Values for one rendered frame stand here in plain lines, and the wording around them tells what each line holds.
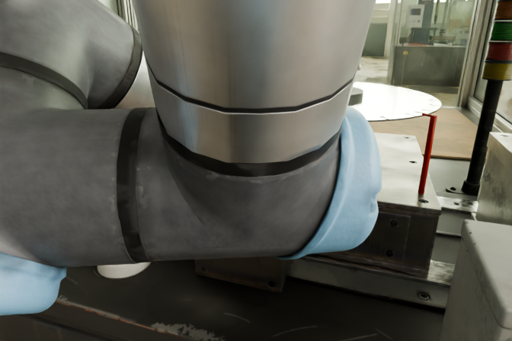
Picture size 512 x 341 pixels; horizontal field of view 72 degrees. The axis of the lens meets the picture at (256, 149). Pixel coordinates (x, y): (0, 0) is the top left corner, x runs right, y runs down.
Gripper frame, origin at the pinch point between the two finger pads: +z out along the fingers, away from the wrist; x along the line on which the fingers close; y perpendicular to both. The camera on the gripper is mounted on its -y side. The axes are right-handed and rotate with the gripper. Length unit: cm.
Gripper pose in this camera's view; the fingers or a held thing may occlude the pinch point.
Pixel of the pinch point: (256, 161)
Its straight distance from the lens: 45.9
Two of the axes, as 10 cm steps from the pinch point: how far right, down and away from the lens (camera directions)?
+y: 7.9, 2.0, -5.8
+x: 3.4, -9.3, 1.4
